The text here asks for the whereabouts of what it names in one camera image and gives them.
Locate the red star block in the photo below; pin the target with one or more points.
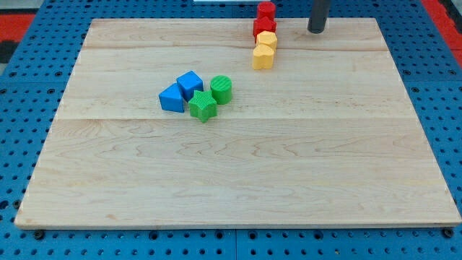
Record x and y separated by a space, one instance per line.
263 24

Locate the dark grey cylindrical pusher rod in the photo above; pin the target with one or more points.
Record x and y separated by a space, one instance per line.
318 16

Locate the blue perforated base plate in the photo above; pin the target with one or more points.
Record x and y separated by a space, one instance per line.
35 79

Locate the green cylinder block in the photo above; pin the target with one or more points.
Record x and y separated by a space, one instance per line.
221 87

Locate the yellow hexagon block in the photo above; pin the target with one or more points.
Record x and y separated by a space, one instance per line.
267 38

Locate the light wooden board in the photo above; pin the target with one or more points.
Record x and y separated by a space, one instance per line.
326 138

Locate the red cylinder block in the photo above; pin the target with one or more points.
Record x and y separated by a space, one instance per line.
266 9

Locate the blue cube block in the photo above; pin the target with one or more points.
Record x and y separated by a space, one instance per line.
189 83

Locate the yellow heart block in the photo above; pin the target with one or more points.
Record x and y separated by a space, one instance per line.
263 57

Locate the green star block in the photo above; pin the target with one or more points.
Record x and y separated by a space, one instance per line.
202 105

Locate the blue triangle block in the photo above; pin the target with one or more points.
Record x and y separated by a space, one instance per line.
171 99

